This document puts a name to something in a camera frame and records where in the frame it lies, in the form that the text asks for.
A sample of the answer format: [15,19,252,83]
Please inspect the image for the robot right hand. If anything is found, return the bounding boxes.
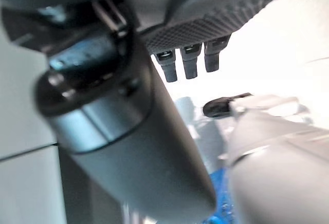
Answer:
[0,0,317,219]

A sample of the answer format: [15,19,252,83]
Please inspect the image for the blue plastic shopping basket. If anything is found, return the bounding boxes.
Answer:
[205,166,233,224]

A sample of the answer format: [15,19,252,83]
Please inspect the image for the silver robot right leg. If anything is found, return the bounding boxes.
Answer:
[203,92,329,224]

